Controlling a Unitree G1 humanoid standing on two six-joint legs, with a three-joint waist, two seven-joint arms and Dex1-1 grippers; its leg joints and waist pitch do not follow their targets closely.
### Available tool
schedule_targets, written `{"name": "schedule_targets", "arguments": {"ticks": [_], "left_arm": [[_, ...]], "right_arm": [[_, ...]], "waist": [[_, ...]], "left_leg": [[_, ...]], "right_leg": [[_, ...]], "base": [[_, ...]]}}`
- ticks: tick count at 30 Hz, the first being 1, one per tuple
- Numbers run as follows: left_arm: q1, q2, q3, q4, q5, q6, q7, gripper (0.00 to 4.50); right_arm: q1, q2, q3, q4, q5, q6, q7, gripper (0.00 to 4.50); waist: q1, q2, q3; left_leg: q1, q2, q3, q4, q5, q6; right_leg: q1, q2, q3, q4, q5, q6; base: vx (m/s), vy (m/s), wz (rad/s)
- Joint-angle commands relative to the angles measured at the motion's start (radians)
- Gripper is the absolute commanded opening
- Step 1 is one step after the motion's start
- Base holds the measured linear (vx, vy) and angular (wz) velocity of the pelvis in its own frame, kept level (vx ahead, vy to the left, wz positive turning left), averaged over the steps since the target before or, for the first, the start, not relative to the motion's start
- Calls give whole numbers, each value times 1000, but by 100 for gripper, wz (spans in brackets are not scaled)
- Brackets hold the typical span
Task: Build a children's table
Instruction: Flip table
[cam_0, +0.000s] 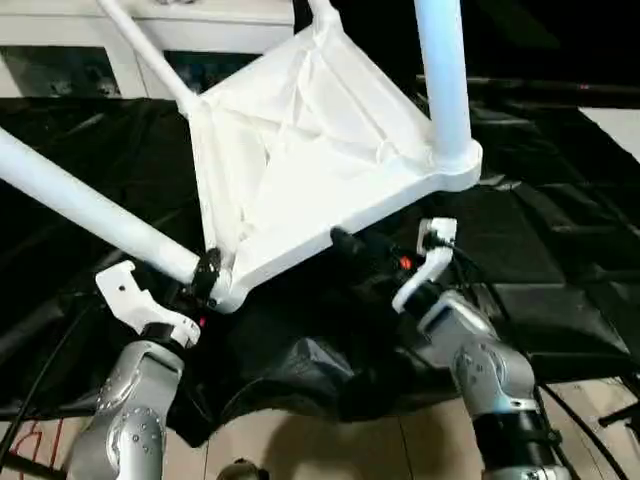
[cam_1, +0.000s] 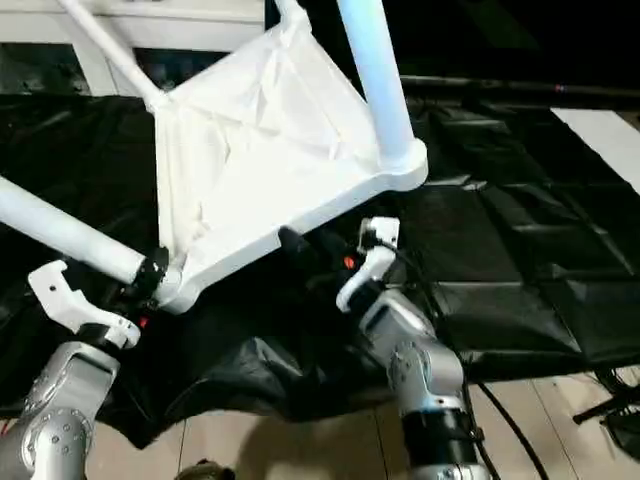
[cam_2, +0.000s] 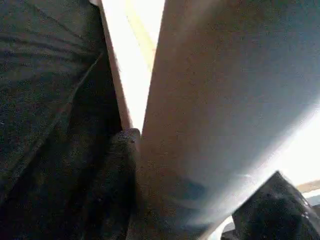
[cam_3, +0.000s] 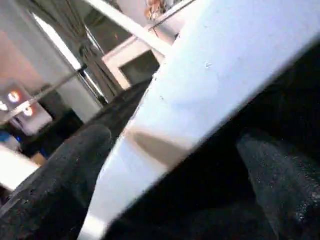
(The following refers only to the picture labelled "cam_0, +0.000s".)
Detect white plastic table top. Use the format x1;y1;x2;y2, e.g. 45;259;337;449
185;8;486;315

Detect white plastic table leg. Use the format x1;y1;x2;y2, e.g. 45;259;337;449
0;126;205;289
95;0;209;117
304;0;341;29
412;0;485;193

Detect dark round robot base part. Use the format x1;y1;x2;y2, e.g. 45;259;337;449
216;458;265;480

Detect black table mat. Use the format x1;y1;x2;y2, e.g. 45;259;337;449
0;80;640;449

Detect white glass-door cabinet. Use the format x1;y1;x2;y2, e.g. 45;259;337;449
0;0;301;101

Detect white flat sheet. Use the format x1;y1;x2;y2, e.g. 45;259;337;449
598;106;640;161

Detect black low cabinet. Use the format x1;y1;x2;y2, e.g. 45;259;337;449
330;0;640;106

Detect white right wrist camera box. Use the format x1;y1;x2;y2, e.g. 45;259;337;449
390;217;461;315

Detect thin red floor cable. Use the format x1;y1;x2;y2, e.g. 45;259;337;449
0;418;63;479

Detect black floor cables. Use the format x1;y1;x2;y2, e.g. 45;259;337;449
598;372;640;433

